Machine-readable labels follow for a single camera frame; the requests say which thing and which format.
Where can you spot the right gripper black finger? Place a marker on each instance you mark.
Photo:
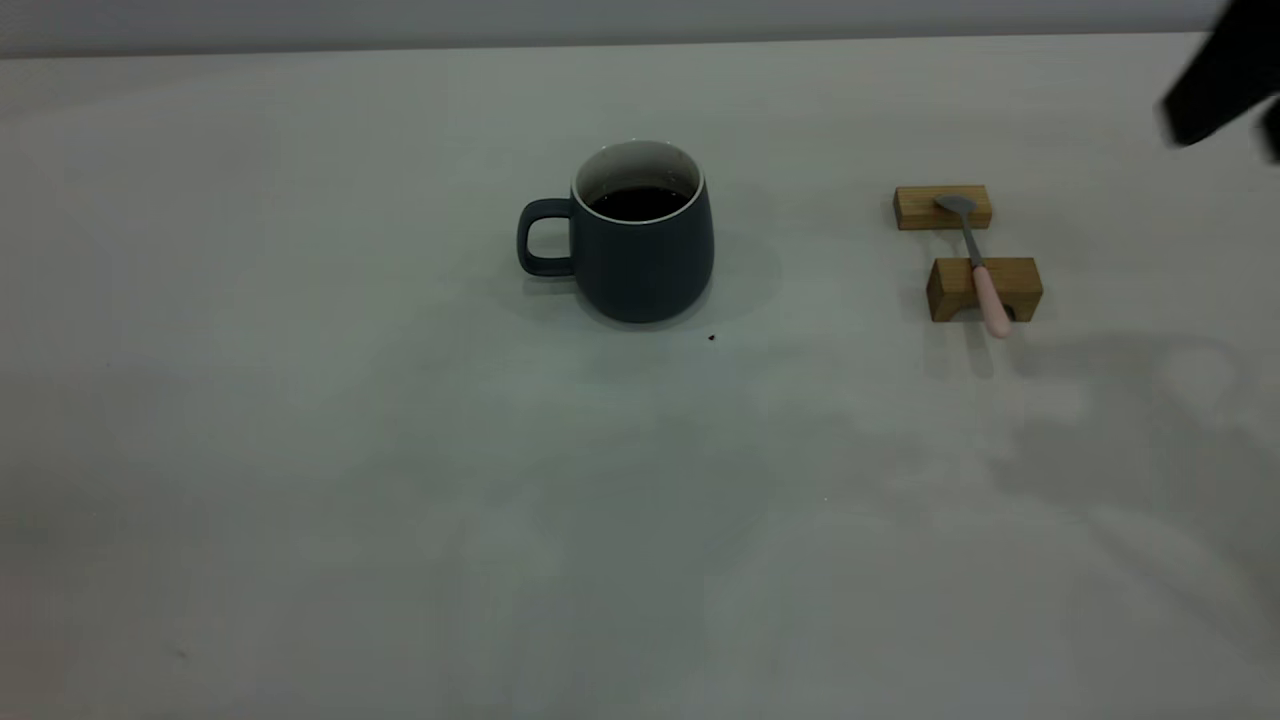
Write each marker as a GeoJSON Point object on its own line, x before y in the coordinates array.
{"type": "Point", "coordinates": [1274, 135]}
{"type": "Point", "coordinates": [1225, 85]}

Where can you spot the dark grey ceramic mug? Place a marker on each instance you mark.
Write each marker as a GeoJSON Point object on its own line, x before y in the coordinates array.
{"type": "Point", "coordinates": [640, 265]}

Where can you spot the dark coffee liquid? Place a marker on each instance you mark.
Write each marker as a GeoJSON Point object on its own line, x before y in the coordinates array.
{"type": "Point", "coordinates": [640, 203]}

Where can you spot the rectangular wooden block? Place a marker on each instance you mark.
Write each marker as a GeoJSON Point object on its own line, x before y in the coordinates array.
{"type": "Point", "coordinates": [915, 208]}

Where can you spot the arched wooden block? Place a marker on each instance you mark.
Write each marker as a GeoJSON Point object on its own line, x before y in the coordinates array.
{"type": "Point", "coordinates": [950, 285]}

